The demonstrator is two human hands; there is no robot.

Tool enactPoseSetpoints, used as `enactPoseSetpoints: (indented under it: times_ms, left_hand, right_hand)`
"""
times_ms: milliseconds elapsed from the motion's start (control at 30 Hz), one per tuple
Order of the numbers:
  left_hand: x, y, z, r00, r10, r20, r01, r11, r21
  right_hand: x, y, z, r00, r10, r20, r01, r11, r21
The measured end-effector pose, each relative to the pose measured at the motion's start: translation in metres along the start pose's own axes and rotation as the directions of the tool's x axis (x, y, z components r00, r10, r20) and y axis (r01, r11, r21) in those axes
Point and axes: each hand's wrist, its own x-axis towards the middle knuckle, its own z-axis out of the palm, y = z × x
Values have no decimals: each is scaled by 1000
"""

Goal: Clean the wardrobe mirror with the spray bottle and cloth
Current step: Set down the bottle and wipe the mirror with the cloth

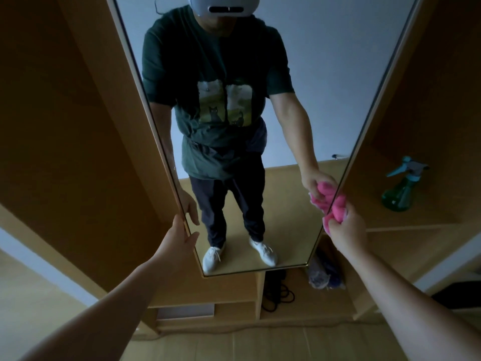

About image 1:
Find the person's right hand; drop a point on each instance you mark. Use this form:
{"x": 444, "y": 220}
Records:
{"x": 350, "y": 233}

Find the person's left hand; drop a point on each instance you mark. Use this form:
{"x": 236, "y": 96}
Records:
{"x": 173, "y": 248}

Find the person's right fingers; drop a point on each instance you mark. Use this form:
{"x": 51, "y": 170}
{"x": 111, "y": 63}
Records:
{"x": 337, "y": 226}

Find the person's left thumb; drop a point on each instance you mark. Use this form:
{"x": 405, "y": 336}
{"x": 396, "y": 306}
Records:
{"x": 192, "y": 242}

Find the pink cleaning cloth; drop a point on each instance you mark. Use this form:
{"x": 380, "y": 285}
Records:
{"x": 337, "y": 211}

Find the tall gold-framed mirror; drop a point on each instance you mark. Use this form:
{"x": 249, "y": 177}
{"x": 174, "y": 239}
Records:
{"x": 330, "y": 71}

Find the person's right forearm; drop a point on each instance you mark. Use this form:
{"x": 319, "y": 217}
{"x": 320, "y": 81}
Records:
{"x": 406, "y": 312}

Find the person's left forearm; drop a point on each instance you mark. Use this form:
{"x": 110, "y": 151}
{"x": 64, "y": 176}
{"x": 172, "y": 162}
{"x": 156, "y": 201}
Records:
{"x": 105, "y": 319}

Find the grey and blue bag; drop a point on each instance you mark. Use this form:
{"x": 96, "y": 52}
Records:
{"x": 323, "y": 276}

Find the green spray bottle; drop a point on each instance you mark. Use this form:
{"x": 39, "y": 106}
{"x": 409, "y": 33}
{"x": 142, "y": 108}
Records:
{"x": 400, "y": 194}

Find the wooden shelf unit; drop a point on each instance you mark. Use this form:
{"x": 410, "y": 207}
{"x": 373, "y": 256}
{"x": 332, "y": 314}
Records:
{"x": 75, "y": 127}

